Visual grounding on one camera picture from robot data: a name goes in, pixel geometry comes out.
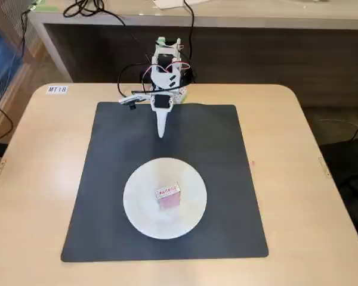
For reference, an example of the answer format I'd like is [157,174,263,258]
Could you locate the blue plastic container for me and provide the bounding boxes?
[0,17,25,87]

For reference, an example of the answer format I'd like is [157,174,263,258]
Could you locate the white MT18 label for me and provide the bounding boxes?
[46,85,69,95]

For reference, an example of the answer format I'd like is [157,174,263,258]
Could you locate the small pink box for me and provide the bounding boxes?
[154,181,182,212]

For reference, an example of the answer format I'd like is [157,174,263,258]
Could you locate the red white black servo wire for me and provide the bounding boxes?
[142,60,192,79]

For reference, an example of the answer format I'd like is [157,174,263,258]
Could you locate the white paper sheet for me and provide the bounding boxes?
[152,0,186,10]

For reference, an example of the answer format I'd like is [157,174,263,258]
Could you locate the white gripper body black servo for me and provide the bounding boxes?
[150,94,175,113]

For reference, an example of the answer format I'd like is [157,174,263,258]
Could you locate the white round dish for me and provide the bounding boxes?
[122,157,208,240]

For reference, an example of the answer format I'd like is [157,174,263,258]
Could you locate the coiled black cables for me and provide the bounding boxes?
[62,0,138,42]

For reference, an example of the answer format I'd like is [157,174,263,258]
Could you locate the dark grey mat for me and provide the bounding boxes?
[60,101,269,263]

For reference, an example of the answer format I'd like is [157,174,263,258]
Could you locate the grey counter desk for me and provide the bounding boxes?
[28,0,358,84]

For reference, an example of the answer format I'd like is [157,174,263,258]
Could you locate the black chair base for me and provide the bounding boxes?
[338,174,358,211]

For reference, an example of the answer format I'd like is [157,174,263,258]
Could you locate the black hanging power cable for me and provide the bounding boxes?
[183,0,197,84]

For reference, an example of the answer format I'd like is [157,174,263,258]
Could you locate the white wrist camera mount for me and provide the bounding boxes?
[118,94,149,111]

